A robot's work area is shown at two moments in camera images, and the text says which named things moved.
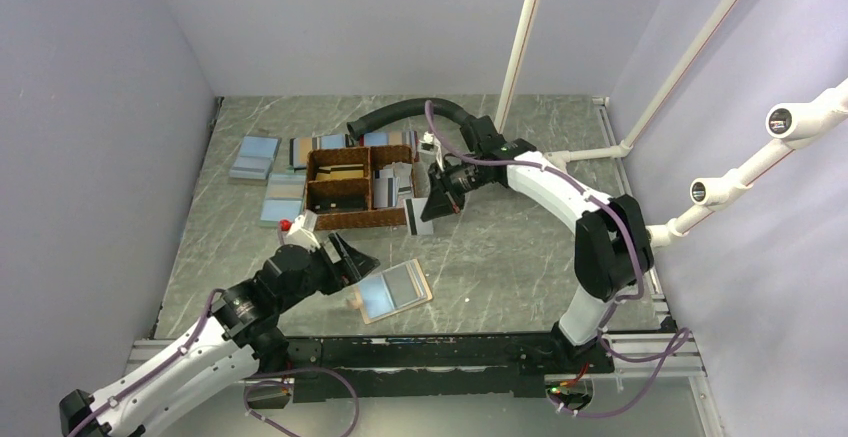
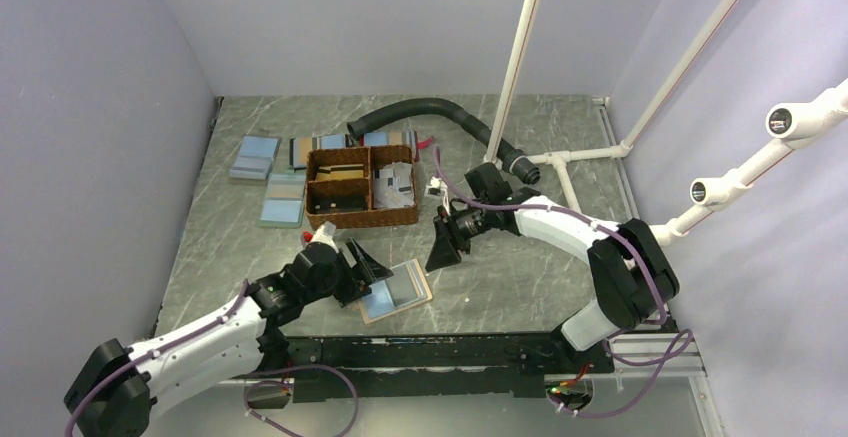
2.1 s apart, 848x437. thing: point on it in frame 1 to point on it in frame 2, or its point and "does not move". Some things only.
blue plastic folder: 391,290 does not move
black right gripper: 442,202 to 445,250
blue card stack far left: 254,160 does not move
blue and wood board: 392,292 does not move
